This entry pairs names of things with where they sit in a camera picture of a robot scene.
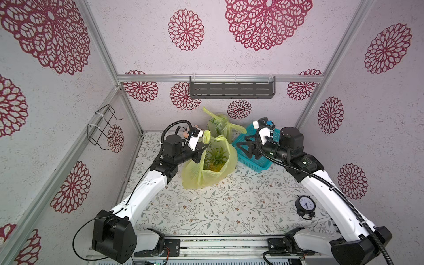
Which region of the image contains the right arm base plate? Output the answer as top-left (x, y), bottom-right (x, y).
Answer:
top-left (267, 236), bottom-right (315, 256)

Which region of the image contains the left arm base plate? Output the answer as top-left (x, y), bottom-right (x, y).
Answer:
top-left (134, 238), bottom-right (181, 258)

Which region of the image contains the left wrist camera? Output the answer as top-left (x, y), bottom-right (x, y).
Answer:
top-left (187, 129), bottom-right (204, 151)

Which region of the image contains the teal plastic basket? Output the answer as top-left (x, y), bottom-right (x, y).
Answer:
top-left (232, 124), bottom-right (272, 172)

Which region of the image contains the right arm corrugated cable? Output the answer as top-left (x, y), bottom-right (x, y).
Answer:
top-left (253, 125), bottom-right (395, 265)

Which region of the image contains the pineapple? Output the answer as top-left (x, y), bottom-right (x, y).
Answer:
top-left (204, 147), bottom-right (228, 172)

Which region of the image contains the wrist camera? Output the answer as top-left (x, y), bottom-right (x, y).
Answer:
top-left (187, 129), bottom-right (204, 151)
top-left (252, 117), bottom-right (277, 145)

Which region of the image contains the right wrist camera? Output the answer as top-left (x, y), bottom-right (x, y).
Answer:
top-left (252, 117), bottom-right (277, 145)

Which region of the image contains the green avocado plastic bag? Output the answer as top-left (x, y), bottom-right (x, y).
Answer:
top-left (203, 107), bottom-right (247, 144)
top-left (182, 130), bottom-right (237, 189)

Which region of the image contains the black wire wall rack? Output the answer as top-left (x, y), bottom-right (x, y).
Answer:
top-left (86, 104), bottom-right (123, 151)

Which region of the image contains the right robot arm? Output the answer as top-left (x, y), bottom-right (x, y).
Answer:
top-left (245, 120), bottom-right (394, 265)

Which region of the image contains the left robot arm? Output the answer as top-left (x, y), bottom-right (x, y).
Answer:
top-left (92, 130), bottom-right (208, 263)

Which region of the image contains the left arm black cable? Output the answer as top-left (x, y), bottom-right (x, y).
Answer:
top-left (72, 120), bottom-right (193, 262)

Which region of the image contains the small black alarm clock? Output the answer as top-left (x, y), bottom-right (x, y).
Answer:
top-left (295, 195), bottom-right (316, 220)

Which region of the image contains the aluminium front rail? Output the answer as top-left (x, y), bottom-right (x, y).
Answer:
top-left (84, 234), bottom-right (363, 265)

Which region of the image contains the grey metal wall shelf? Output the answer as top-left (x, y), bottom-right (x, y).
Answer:
top-left (189, 76), bottom-right (276, 99)

